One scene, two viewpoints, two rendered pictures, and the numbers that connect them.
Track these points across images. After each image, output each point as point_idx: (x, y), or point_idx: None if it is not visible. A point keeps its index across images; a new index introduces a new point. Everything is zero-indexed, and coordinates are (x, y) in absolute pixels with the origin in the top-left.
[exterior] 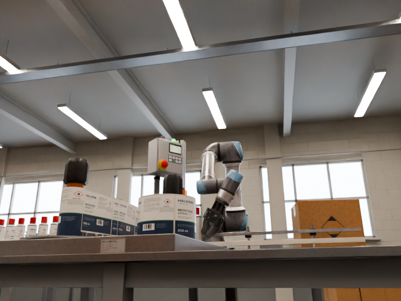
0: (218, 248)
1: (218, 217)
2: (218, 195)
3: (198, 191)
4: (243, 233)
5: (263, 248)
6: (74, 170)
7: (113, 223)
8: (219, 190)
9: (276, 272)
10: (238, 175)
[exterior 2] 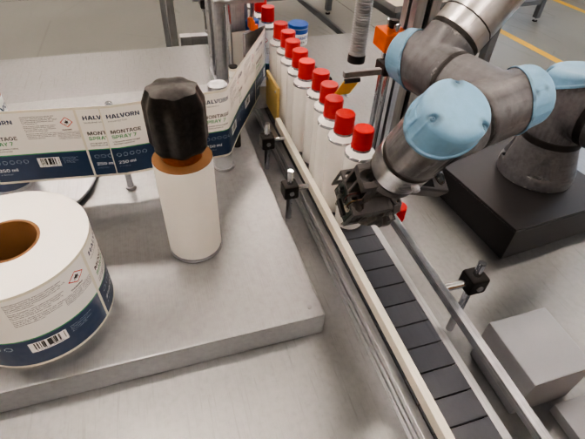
0: (191, 351)
1: (349, 219)
2: (373, 156)
3: (389, 76)
4: (433, 283)
5: (406, 383)
6: None
7: (97, 156)
8: (382, 141)
9: None
10: (434, 138)
